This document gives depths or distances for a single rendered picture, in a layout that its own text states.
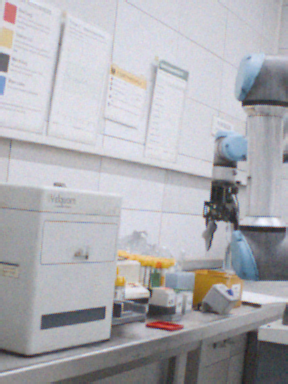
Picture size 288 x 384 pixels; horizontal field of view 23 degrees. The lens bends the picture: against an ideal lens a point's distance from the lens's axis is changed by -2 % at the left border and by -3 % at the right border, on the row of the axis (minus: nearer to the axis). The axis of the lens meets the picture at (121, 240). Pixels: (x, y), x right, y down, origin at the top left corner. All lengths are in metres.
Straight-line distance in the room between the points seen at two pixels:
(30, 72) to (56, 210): 1.00
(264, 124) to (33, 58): 0.84
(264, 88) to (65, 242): 0.64
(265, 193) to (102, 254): 0.45
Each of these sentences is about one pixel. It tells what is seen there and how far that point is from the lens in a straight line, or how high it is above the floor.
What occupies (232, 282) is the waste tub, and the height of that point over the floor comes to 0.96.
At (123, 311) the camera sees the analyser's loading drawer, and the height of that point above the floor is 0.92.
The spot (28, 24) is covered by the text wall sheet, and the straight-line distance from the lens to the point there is 2.19.
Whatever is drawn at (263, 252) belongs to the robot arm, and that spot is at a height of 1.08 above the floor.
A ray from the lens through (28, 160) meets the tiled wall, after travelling 2.23.
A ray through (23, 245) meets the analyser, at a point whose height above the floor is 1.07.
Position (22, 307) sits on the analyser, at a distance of 1.24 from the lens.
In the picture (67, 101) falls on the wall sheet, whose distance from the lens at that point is 2.37.
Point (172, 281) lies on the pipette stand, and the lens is 2.02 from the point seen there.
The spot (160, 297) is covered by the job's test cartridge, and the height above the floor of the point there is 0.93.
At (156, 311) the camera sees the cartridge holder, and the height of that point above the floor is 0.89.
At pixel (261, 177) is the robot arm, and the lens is 1.66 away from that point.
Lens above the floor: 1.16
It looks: 3 degrees down
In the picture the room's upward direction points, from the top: 6 degrees clockwise
